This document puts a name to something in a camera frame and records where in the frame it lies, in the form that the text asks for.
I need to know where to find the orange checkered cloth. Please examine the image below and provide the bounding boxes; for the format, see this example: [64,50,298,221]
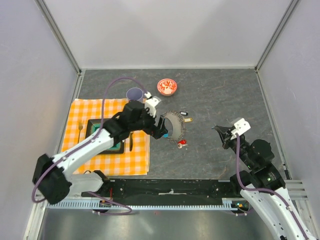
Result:
[61,99,150,176]

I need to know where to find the aluminium corner frame post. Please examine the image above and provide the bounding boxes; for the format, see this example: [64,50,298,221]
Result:
[254,0,301,74]

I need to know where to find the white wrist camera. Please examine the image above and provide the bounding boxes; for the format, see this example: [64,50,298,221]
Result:
[144,91,161,118]
[231,117,251,136]

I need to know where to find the silver fork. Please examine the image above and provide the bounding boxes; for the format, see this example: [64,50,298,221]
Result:
[77,120,84,143]

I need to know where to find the grey cable duct rail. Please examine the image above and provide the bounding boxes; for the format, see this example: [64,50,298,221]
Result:
[46,198,247,211]

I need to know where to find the left aluminium frame post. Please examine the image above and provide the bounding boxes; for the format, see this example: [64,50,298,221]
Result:
[35,0,82,75]

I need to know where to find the yellow tagged key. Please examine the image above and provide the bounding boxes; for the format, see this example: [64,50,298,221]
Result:
[184,118,193,123]

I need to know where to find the black handled knife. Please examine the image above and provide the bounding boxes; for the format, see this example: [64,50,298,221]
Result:
[129,132,134,152]

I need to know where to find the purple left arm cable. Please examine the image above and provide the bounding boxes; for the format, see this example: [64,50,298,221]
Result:
[31,77,148,216]

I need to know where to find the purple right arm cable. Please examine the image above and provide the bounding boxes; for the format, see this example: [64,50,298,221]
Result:
[234,134,311,240]

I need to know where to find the red patterned ceramic bowl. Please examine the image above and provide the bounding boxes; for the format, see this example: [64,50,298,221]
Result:
[156,78,178,96]

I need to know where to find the metal chain keyring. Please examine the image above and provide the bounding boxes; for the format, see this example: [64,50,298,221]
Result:
[163,110,186,143]

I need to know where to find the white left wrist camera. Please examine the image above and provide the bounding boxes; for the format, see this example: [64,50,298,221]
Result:
[144,91,161,118]

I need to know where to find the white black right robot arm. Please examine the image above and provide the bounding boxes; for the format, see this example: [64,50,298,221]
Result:
[214,125,316,240]

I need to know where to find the black tagged key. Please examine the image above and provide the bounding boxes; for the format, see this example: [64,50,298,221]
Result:
[179,111,189,116]

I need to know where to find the lilac plastic cup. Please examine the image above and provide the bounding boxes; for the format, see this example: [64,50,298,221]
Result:
[126,87,144,103]

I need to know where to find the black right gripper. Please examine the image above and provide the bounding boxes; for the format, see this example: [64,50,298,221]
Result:
[214,124,255,169]

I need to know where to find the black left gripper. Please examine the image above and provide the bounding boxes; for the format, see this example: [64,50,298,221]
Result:
[130,105,168,139]

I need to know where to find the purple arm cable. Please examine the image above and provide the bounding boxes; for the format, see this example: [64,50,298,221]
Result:
[234,134,311,240]
[31,77,148,216]

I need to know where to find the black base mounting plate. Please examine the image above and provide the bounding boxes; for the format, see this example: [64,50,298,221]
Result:
[94,176,241,200]

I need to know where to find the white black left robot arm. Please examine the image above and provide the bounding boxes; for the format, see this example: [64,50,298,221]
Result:
[31,97,168,204]

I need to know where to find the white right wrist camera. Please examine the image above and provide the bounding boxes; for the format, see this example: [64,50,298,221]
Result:
[231,117,251,136]

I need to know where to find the black teal square plate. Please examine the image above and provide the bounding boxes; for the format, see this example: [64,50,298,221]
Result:
[85,119,125,155]

